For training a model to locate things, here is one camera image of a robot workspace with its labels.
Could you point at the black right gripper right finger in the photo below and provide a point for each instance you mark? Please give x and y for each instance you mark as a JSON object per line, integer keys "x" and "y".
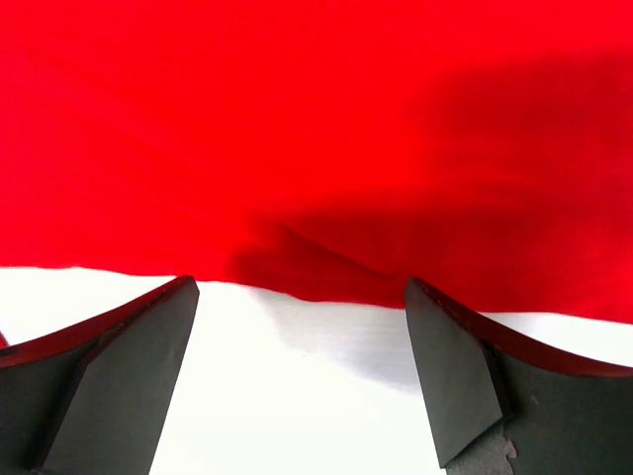
{"x": 502, "y": 402}

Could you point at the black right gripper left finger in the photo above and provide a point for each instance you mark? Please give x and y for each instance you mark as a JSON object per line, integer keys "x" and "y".
{"x": 93, "y": 398}

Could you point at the red t-shirt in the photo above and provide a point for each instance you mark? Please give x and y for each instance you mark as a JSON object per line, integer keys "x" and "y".
{"x": 330, "y": 150}

